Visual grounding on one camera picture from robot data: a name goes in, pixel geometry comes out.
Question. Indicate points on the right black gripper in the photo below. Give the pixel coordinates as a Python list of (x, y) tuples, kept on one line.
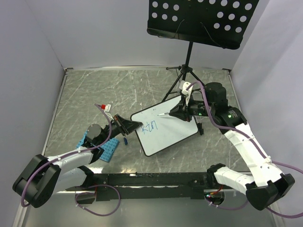
[(182, 111)]

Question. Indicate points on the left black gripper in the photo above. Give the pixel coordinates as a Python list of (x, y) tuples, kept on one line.
[(128, 126)]

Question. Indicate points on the white board with black frame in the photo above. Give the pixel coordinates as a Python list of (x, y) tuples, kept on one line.
[(158, 131)]

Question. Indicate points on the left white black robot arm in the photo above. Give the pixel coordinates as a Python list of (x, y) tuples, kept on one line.
[(45, 176)]

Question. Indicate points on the black whiteboard easel stand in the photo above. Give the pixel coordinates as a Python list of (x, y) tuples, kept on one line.
[(199, 126)]

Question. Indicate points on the blue studded building plate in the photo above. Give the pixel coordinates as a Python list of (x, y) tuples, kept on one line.
[(109, 147)]

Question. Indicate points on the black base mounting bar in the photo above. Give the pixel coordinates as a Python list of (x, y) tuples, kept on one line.
[(159, 185)]

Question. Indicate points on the black perforated music stand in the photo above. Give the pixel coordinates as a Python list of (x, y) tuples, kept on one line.
[(219, 23)]

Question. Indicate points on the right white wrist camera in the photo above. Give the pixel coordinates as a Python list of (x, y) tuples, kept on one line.
[(185, 91)]

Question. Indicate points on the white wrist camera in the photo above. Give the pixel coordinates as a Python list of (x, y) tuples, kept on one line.
[(185, 91), (106, 109)]

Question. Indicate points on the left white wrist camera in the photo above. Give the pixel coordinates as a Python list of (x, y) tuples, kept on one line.
[(106, 109)]

